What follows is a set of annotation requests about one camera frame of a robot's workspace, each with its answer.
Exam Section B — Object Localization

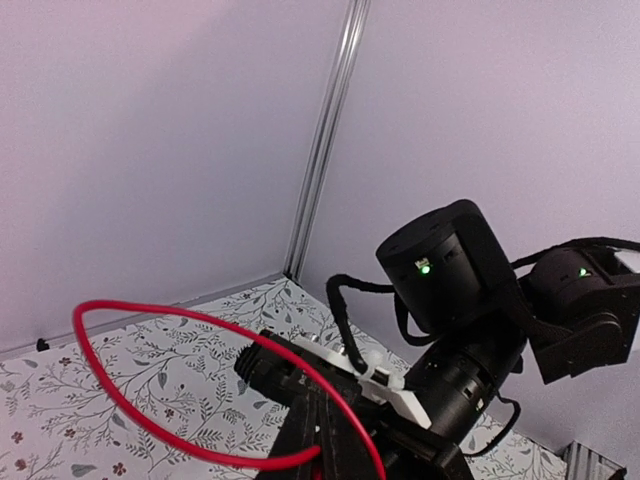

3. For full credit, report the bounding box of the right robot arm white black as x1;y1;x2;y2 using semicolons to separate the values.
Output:
375;200;639;479

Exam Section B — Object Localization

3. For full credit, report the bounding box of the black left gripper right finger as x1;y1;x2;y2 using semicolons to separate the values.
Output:
319;394;385;479

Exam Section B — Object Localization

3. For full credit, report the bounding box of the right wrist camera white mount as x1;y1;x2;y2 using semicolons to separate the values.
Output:
233;327;432;431

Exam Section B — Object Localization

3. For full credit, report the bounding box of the floral patterned table mat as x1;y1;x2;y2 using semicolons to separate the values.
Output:
0;277;571;480

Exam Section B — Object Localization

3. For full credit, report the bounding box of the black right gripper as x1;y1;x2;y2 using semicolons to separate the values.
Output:
376;200;526;479

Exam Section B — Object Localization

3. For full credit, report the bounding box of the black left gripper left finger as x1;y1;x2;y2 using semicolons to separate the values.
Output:
267;392;325;480

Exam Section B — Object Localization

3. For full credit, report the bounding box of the right aluminium frame post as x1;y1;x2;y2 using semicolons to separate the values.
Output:
283;0;371;281

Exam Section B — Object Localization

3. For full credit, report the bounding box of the red cable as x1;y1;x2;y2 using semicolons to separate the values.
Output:
72;299;389;480

